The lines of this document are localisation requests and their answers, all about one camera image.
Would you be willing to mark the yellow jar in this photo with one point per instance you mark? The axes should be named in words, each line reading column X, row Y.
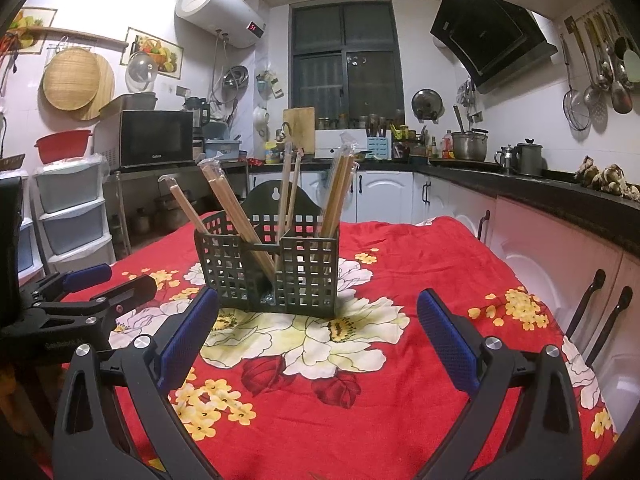
column 272, row 154

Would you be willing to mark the bundle of chopsticks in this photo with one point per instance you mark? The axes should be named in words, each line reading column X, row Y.
column 235, row 210

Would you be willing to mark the dark kitchen window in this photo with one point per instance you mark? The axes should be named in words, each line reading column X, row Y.
column 345, row 60

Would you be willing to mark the plastic drawer unit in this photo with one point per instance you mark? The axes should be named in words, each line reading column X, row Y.
column 29, row 240

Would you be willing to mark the wall-hung metal pot lid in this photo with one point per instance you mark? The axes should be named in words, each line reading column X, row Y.
column 427, row 105

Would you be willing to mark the black kitchen countertop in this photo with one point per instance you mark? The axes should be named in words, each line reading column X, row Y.
column 550, row 187

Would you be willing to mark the stacked metal pots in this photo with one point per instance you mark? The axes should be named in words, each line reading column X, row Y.
column 172, row 212

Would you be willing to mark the steel canister with black lid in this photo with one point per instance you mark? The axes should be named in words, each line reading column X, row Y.
column 529, row 160

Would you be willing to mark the row of glass jars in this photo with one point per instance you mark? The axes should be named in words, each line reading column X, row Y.
column 330, row 122

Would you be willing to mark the grey plastic drawer tower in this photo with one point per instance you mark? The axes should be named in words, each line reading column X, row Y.
column 70, row 210

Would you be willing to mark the metal shelf rack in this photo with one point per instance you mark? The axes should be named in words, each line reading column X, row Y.
column 120, row 195

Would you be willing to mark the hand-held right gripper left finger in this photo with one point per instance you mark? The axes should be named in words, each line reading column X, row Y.
column 187, row 341

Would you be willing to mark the black range hood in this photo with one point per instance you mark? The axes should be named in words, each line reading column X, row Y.
column 490, row 25

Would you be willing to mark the glass pot lid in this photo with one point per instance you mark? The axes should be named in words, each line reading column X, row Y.
column 141, row 72

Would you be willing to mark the red floral blanket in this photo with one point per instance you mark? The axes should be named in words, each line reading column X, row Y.
column 400, row 410

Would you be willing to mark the dark green utensil basket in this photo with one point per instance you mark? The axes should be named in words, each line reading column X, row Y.
column 300, row 270

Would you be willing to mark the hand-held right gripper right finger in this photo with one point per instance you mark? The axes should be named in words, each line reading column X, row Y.
column 447, row 341

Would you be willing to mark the red plastic basin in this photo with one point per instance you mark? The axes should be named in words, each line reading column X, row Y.
column 62, row 147

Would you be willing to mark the small hanging kitchen tools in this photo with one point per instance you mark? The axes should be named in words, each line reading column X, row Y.
column 466, row 92

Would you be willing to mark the metal sink faucet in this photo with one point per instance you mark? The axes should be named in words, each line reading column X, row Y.
column 285, row 132

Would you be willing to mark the white water heater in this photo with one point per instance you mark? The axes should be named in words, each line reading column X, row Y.
column 215, row 10

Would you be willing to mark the beige container with dark lid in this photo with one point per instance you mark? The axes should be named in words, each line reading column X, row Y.
column 127, row 105

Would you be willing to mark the large steel stockpot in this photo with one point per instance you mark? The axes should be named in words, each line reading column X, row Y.
column 470, row 147

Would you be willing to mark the pile of ginger roots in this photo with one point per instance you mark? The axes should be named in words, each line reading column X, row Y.
column 605, row 177

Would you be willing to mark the pale green spatula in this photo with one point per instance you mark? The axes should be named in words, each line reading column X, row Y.
column 634, row 62

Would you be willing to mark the group of condiment bottles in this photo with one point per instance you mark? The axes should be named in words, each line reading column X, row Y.
column 445, row 147

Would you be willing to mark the pale blue plastic basket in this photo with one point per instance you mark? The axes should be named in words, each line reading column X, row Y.
column 221, row 150

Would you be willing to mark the dark blender jug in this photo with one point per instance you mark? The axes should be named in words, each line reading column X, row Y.
column 196, row 115

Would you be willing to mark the small fruit wall poster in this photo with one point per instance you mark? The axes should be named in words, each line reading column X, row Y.
column 35, row 35

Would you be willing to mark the large steel spoon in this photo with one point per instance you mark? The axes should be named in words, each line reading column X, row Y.
column 621, row 97

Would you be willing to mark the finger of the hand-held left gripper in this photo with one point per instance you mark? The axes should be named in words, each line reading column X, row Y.
column 87, row 274
column 127, row 291

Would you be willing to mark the long wooden rolling pin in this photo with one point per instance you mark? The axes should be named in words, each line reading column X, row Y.
column 80, row 35

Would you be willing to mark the round wooden board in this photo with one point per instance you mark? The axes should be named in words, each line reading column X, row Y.
column 106, row 87

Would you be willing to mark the white wall socket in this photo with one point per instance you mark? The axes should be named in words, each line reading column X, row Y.
column 183, row 90

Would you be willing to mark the wall utensil rail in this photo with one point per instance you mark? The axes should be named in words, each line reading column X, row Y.
column 572, row 25

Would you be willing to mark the wooden cutting board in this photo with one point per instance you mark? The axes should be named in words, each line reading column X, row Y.
column 302, row 127

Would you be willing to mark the hanging steel bowl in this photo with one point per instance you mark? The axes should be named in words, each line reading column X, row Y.
column 235, row 77

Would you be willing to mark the black microwave oven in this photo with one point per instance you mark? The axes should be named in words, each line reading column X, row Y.
column 150, row 140

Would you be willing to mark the blue knife block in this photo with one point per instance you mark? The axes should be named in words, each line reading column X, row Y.
column 377, row 146

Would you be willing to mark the round bamboo tray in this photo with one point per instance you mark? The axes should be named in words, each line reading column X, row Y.
column 70, row 80

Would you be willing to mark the hanging bag of packets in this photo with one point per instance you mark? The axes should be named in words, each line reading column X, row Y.
column 270, row 86

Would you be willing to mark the white countertop box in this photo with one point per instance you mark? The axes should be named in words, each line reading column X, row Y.
column 330, row 142

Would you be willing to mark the steel ladle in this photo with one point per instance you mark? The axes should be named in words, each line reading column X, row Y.
column 591, row 94

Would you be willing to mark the white hanging jug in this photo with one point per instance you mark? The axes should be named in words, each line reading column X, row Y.
column 261, row 121

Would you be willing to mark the small steel kettle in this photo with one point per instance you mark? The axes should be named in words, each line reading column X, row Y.
column 505, row 159

